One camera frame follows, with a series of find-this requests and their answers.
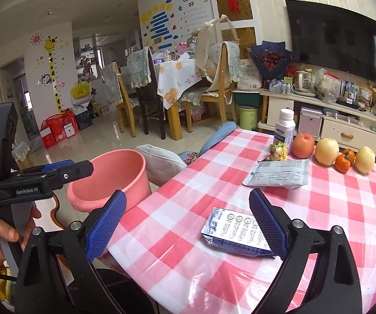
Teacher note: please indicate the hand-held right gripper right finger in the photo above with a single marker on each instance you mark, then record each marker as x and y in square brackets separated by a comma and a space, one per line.
[268, 224]

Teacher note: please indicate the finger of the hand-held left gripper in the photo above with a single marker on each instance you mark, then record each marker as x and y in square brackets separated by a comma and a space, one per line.
[73, 172]
[55, 166]

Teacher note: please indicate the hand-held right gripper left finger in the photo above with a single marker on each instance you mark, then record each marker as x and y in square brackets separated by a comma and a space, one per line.
[106, 225]

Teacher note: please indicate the pink plastic basin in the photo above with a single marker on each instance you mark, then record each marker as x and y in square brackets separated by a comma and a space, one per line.
[86, 196]

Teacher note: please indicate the white blue milk carton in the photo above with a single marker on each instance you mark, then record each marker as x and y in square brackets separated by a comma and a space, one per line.
[230, 232]

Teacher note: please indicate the red gift boxes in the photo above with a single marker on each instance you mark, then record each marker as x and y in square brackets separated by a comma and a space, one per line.
[57, 130]

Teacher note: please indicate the small grey plastic mailer bag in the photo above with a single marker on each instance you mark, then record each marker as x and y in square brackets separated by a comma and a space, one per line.
[276, 174]

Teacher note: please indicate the yellow candy wrapper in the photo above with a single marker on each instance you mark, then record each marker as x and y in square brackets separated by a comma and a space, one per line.
[279, 151]

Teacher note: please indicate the pink checked tablecloth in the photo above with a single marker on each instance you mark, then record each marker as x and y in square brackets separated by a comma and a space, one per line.
[181, 202]

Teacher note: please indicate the yellow bag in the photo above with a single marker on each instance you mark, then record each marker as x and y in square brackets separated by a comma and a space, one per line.
[80, 90]

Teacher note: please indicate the grey cushion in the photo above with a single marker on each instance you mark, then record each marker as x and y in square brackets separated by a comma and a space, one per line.
[161, 162]

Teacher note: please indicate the red apple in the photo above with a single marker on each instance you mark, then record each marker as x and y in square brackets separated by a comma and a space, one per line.
[303, 146]

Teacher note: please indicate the large yellow apple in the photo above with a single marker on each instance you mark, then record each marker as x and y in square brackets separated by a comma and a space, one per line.
[327, 152]

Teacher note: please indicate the wooden chair with lace cover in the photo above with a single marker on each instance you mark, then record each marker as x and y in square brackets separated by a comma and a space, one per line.
[116, 85]

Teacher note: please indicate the white plastic bottle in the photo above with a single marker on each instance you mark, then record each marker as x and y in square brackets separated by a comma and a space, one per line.
[284, 127]

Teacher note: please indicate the patterned seat cushion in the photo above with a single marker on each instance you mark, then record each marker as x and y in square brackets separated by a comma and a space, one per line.
[189, 157]

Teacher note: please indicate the tangerine with green leaf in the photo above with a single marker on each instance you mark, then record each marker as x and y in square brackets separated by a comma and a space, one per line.
[350, 155]

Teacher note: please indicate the green waste bin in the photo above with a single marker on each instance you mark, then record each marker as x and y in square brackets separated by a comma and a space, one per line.
[249, 117]

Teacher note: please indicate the silver pink case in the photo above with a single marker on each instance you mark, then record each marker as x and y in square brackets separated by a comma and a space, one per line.
[309, 121]

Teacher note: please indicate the yellow pear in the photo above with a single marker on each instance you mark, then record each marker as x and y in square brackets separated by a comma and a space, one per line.
[364, 160]

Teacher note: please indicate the white television cabinet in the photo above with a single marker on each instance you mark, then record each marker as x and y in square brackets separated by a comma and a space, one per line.
[348, 134]

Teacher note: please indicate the dark chair with knit cover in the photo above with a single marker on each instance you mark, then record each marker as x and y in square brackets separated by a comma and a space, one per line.
[140, 68]

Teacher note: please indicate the dining table with orange-print cloth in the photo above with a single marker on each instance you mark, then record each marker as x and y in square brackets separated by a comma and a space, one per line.
[175, 85]

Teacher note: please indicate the pack of small bottles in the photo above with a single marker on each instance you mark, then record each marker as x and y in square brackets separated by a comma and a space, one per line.
[279, 86]

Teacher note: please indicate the white electric kettle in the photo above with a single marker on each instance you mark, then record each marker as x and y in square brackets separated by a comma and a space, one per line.
[302, 82]

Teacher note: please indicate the white sack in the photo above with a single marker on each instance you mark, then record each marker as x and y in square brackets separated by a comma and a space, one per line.
[249, 77]

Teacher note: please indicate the clear plastic bag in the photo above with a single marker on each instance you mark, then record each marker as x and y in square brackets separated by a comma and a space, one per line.
[326, 86]

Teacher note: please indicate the wooden chair with knit cover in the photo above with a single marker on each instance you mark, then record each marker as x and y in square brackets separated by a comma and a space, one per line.
[222, 72]

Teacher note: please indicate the dark blue wrapped bouquet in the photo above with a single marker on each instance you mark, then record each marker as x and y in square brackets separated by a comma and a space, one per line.
[271, 59]

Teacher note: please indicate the black television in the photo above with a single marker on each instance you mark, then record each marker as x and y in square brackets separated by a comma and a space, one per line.
[338, 39]

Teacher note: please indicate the giraffe height wall sticker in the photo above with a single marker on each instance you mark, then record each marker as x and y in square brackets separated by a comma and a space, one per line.
[55, 72]

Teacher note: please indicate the blue bar wall stickers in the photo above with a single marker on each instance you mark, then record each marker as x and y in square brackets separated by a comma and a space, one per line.
[160, 27]

